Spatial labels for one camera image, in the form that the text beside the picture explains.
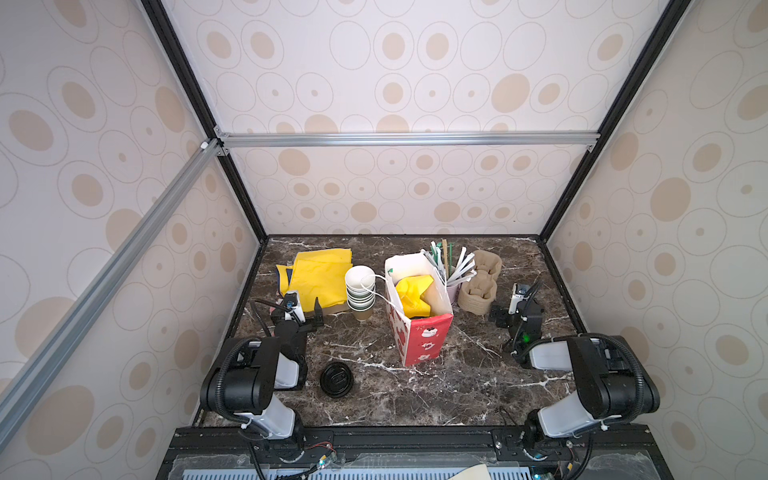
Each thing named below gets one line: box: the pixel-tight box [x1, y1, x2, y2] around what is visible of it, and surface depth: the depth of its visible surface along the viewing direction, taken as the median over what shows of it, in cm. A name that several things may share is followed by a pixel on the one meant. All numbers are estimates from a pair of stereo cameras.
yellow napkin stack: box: [276, 248, 353, 312], surface depth 102 cm
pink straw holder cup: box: [446, 283, 463, 310], surface depth 97 cm
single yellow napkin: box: [395, 274, 434, 319], surface depth 86 cm
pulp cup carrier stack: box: [458, 250, 502, 316], surface depth 96 cm
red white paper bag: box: [385, 252, 454, 367], surface depth 79 cm
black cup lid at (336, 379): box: [320, 361, 354, 399], surface depth 83 cm
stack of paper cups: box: [345, 265, 376, 322], surface depth 87 cm
